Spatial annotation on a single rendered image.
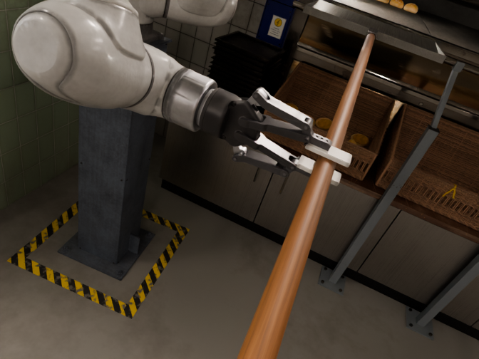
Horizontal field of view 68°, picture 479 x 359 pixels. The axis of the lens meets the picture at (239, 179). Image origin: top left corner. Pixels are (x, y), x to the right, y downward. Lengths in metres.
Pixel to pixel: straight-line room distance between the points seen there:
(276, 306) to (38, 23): 0.36
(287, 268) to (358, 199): 1.41
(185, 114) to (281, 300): 0.33
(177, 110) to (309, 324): 1.42
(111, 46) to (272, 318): 0.33
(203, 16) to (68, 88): 0.82
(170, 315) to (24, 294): 0.58
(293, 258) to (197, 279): 1.41
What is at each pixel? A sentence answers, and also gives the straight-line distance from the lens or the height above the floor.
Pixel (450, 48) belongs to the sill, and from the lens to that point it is 2.09.
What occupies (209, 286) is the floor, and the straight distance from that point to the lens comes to 1.76.
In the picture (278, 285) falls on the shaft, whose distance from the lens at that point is 0.35.
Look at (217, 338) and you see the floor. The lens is 1.63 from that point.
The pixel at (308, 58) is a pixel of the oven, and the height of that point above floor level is 0.88.
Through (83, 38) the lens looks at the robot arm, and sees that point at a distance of 0.43.
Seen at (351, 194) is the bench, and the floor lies 0.52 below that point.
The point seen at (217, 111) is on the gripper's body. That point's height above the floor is 1.15.
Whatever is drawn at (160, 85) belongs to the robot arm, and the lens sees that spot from 0.57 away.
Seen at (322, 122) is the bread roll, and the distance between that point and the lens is 2.03.
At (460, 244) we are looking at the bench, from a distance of 1.90.
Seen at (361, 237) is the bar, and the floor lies 0.35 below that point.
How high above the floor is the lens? 1.39
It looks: 35 degrees down
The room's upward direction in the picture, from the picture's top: 19 degrees clockwise
